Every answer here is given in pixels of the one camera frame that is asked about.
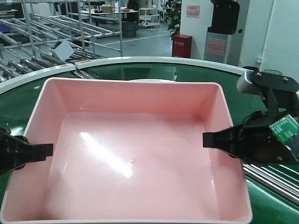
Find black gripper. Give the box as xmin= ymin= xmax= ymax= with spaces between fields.
xmin=202 ymin=111 xmax=299 ymax=166

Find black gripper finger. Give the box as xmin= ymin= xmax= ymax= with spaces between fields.
xmin=0 ymin=128 xmax=53 ymax=175

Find pink plastic bin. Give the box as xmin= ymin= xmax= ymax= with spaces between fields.
xmin=0 ymin=78 xmax=252 ymax=224

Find white outer conveyor rim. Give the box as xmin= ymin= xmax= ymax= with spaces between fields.
xmin=0 ymin=56 xmax=246 ymax=94

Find steel conveyor rollers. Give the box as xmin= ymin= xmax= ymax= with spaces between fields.
xmin=243 ymin=164 xmax=299 ymax=206

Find grey kiosk with black top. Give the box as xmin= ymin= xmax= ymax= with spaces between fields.
xmin=204 ymin=0 xmax=240 ymax=63

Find red fire extinguisher cabinet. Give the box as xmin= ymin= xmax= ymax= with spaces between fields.
xmin=172 ymin=34 xmax=192 ymax=58

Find white control box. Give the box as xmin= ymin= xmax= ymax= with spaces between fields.
xmin=50 ymin=40 xmax=74 ymax=61

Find metal roller conveyor rack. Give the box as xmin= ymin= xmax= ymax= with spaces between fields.
xmin=0 ymin=0 xmax=123 ymax=82

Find green potted plant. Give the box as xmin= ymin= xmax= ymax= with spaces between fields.
xmin=168 ymin=0 xmax=182 ymax=38

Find white shelving cart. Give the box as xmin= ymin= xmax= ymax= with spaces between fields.
xmin=138 ymin=7 xmax=160 ymax=28

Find dark grey crate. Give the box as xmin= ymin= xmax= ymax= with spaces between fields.
xmin=122 ymin=21 xmax=136 ymax=38

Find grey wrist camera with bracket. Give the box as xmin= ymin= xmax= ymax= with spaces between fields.
xmin=237 ymin=70 xmax=299 ymax=116

